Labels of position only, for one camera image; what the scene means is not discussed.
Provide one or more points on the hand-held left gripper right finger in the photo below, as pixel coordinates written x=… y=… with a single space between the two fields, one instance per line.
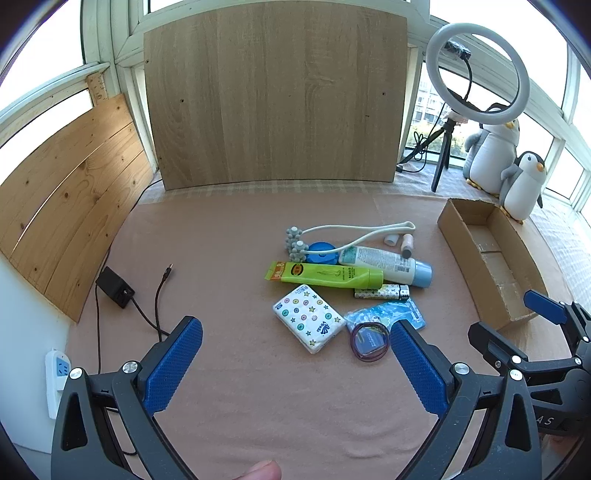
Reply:
x=418 y=369

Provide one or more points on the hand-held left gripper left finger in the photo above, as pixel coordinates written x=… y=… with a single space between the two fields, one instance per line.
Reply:
x=173 y=364

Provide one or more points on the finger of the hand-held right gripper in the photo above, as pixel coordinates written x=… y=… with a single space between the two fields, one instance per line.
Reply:
x=545 y=307
x=494 y=344

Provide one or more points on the light blue plastic packet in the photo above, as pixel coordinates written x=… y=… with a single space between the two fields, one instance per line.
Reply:
x=369 y=316

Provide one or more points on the patterned lighter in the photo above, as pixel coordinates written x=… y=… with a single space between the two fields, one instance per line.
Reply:
x=381 y=292

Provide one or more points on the cardboard box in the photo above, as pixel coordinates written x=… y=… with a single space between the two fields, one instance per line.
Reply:
x=466 y=249

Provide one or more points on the white tube with blue cap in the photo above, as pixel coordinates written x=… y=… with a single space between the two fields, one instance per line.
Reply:
x=383 y=263

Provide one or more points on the white patterned tissue pack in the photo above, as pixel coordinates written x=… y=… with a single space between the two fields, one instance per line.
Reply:
x=307 y=318

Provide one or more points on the green hand cream tube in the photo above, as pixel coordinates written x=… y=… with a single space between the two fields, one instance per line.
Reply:
x=323 y=274

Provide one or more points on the blue round tape measure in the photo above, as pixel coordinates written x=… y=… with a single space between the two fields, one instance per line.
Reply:
x=321 y=253

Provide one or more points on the person's left hand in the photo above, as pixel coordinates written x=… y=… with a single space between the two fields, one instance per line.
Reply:
x=258 y=471

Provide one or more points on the black power adapter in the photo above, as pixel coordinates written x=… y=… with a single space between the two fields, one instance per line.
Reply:
x=113 y=286

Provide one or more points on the small penguin plush toy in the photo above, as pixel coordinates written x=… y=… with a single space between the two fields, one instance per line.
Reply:
x=524 y=194

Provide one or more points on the white power strip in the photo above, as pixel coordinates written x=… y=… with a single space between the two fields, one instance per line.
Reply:
x=57 y=383

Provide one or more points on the large penguin plush toy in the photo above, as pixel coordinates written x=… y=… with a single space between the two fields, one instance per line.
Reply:
x=491 y=152

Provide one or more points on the white massage roller grey balls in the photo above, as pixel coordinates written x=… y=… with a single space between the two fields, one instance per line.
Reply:
x=295 y=247

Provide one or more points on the black tripod stand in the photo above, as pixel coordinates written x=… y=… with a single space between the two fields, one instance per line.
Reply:
x=441 y=170

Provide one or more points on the pine wood plank panel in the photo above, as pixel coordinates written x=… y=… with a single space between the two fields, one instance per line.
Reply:
x=69 y=194

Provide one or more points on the small wooden slat with holes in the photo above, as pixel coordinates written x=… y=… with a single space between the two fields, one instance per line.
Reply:
x=98 y=88

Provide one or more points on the large oak wood board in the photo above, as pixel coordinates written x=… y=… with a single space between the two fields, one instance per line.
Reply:
x=277 y=92

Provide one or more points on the white window frame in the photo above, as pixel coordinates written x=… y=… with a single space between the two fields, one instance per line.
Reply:
x=122 y=27

